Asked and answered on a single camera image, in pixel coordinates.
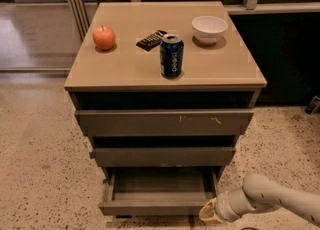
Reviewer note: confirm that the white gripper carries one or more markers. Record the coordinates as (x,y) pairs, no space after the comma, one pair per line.
(222,208)

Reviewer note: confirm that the grey bottom drawer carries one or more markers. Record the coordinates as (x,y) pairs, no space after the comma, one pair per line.
(164,191)

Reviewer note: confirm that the grey drawer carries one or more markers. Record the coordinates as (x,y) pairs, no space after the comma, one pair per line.
(163,157)
(198,122)
(164,191)

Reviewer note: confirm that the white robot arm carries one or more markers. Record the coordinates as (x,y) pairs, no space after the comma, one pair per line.
(256,195)

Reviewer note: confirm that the grey middle drawer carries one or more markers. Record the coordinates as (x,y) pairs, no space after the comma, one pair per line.
(163,157)

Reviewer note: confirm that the grey three-drawer cabinet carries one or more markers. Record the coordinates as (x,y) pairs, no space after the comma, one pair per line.
(220,76)

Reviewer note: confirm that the grey top drawer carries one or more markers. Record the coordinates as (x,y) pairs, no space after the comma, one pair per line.
(198,122)

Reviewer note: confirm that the small dark floor object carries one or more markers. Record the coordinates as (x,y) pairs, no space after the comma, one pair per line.
(313,106)

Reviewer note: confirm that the blue pepsi can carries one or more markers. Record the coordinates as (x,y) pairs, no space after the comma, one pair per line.
(171,55)

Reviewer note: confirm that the dark chocolate snack bar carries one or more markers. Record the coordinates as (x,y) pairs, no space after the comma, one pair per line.
(151,41)

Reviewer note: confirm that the white ceramic bowl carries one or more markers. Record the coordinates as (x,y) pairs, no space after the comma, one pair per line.
(209,29)

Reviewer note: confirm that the red orange apple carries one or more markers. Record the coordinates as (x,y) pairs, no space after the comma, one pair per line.
(104,38)

